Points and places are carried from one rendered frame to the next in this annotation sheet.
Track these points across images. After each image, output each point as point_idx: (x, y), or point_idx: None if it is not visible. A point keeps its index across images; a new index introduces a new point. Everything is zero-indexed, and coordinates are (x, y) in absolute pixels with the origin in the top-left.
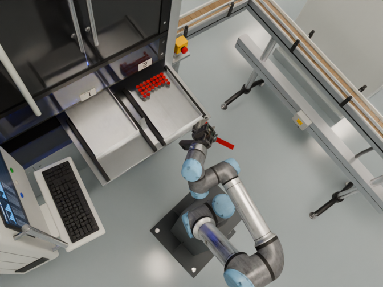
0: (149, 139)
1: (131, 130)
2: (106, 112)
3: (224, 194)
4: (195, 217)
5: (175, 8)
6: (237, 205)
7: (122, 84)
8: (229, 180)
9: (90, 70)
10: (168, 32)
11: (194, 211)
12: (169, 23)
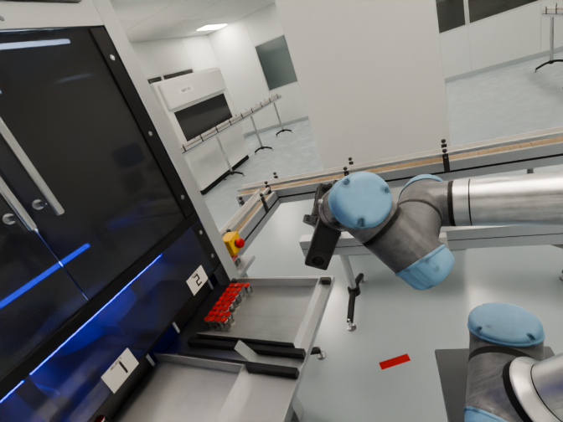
0: (272, 364)
1: (235, 379)
2: (176, 391)
3: (476, 307)
4: (494, 388)
5: (184, 173)
6: (532, 198)
7: (185, 339)
8: (451, 188)
9: (95, 303)
10: (198, 214)
11: (474, 388)
12: (190, 198)
